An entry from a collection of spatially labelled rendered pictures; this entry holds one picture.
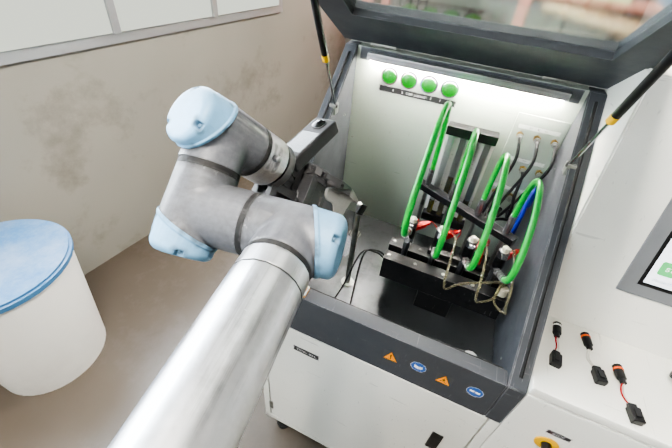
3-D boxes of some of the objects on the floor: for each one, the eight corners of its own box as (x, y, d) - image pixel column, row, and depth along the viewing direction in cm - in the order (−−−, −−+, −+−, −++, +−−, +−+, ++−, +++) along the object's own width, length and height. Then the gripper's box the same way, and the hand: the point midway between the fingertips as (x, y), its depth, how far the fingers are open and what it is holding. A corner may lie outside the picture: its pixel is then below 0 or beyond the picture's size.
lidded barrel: (81, 289, 198) (33, 202, 160) (138, 339, 178) (97, 252, 140) (-34, 362, 162) (-131, 273, 125) (20, 434, 142) (-76, 353, 105)
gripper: (228, 185, 55) (302, 219, 73) (292, 205, 48) (357, 238, 65) (249, 135, 56) (317, 180, 74) (315, 147, 49) (373, 195, 67)
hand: (338, 192), depth 69 cm, fingers open, 7 cm apart
